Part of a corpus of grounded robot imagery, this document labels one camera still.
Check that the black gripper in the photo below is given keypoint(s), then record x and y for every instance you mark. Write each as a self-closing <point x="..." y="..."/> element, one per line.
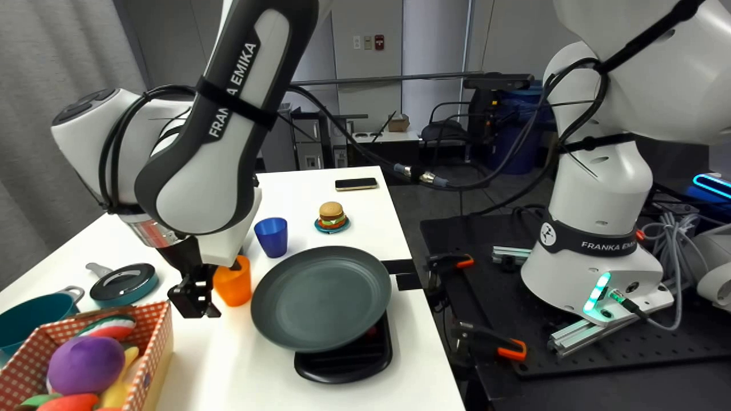
<point x="183" y="260"/>

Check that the orange plastic cup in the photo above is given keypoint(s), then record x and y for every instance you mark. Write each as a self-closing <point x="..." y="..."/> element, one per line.
<point x="233" y="286"/>

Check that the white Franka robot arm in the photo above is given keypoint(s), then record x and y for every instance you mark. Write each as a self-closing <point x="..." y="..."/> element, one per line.
<point x="228" y="152"/>

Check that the blue plastic cup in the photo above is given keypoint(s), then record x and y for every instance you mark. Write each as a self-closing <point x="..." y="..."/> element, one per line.
<point x="271" y="237"/>

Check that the teal frying pan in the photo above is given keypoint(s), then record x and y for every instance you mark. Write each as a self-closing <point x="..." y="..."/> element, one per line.
<point x="127" y="285"/>

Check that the red checkered cardboard box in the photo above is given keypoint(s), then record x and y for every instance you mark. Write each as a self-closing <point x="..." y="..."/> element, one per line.
<point x="148" y="357"/>

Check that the red white plush toy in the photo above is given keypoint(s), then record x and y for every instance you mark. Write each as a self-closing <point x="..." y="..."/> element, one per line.
<point x="115" y="329"/>

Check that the yellow plush toy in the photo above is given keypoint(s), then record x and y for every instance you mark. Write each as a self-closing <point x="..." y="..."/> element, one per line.
<point x="119" y="390"/>

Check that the large dark frying pan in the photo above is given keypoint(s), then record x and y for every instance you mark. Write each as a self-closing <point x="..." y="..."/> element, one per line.
<point x="320" y="297"/>

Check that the purple plush toy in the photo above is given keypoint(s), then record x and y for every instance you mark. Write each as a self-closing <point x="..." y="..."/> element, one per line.
<point x="82" y="367"/>

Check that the colourful toy at corner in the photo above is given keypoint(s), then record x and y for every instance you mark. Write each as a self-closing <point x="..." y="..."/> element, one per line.
<point x="331" y="229"/>

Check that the toy burger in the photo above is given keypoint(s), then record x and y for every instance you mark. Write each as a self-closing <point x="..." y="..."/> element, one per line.
<point x="331" y="214"/>

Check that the orange red plush toy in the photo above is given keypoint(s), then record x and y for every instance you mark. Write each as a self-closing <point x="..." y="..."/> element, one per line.
<point x="70" y="402"/>

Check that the teal pot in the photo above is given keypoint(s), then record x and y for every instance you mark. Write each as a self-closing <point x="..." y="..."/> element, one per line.
<point x="30" y="317"/>

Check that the black toy stove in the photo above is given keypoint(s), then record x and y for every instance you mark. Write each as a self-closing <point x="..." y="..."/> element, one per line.
<point x="350" y="361"/>

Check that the black phone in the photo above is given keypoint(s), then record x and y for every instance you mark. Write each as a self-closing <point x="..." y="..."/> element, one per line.
<point x="357" y="184"/>

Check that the black cabinet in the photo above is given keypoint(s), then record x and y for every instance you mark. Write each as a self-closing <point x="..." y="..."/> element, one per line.
<point x="392" y="156"/>

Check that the small cardboard box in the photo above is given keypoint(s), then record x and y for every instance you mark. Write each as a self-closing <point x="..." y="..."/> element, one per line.
<point x="398" y="123"/>

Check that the grey curtain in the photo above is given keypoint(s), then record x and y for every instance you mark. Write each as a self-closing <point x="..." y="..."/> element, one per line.
<point x="46" y="53"/>

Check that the black chair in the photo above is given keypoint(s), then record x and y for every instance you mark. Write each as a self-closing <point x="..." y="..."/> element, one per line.
<point x="456" y="141"/>

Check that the blue barrel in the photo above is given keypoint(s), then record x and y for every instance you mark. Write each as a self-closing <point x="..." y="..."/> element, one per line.
<point x="526" y="129"/>

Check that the white cylinder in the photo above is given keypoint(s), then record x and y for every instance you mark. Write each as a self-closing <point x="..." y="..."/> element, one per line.
<point x="717" y="274"/>

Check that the blue lit device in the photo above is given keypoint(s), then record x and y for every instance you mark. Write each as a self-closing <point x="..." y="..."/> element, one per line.
<point x="710" y="190"/>

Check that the black table edge bracket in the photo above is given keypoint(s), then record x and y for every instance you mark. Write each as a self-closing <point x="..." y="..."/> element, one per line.
<point x="401" y="274"/>

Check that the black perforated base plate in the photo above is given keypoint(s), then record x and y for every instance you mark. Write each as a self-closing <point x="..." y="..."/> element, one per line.
<point x="504" y="297"/>

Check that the silver bracket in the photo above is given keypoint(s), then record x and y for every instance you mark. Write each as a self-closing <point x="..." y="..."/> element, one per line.
<point x="509" y="254"/>

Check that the aluminium rail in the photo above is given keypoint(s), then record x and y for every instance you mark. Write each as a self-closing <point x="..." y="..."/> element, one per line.
<point x="578" y="335"/>

